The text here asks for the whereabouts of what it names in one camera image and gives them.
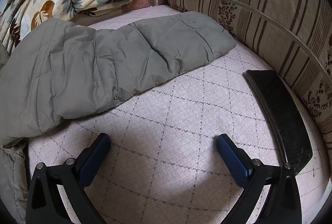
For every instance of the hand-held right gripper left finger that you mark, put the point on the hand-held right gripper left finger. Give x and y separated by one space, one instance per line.
92 163

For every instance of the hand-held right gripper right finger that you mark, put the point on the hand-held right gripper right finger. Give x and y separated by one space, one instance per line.
234 161

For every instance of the grey quilted puffer jacket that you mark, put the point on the grey quilted puffer jacket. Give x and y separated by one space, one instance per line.
103 65

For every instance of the black smartphone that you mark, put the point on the black smartphone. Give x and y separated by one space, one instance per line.
280 110

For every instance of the striped floral cushion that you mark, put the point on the striped floral cushion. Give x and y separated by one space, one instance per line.
264 3

